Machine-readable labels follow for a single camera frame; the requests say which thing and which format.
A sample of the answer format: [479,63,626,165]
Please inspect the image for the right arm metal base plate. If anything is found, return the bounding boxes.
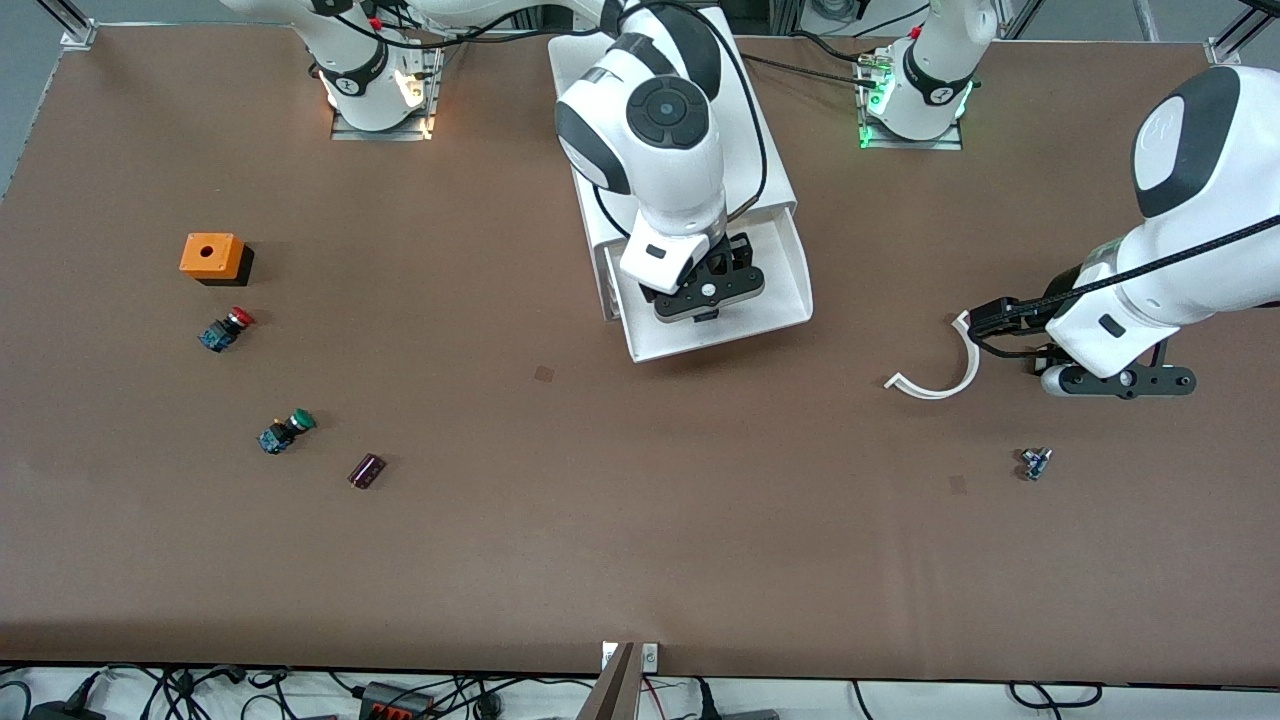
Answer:
[330,40,446,143]

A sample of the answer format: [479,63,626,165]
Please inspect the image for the black power strip red switches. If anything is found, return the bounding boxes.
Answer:
[358,680,438,720]

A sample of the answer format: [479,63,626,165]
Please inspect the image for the orange box with black base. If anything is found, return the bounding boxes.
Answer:
[179,233,255,288]

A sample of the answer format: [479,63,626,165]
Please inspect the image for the white curved plastic strip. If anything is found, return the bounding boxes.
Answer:
[884,310,982,400]

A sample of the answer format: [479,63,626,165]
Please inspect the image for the red push button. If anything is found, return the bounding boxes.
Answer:
[197,307,258,353]

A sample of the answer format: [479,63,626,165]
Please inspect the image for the grey camera stand post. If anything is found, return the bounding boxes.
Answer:
[575,642,641,720]

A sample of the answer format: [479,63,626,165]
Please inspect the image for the aluminium profile corner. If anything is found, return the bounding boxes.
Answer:
[58,0,99,51]
[1205,0,1280,69]

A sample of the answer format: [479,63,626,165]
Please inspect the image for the black cable on table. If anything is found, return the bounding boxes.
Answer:
[790,30,891,66]
[742,52,881,91]

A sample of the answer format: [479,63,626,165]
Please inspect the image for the white table edge bracket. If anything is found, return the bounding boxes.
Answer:
[600,641,661,673]

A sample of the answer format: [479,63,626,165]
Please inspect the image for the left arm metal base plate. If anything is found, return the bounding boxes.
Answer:
[857,45,966,153]

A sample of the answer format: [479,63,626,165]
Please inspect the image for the green push button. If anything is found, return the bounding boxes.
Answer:
[257,408,318,456]

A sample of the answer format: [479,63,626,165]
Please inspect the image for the white plastic drawer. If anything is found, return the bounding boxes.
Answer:
[600,205,814,363]

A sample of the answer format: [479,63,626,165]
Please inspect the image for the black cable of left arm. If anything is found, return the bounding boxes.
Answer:
[1040,215,1280,306]

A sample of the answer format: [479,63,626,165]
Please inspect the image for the white drawer cabinet shell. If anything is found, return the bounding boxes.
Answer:
[548,8,798,323]

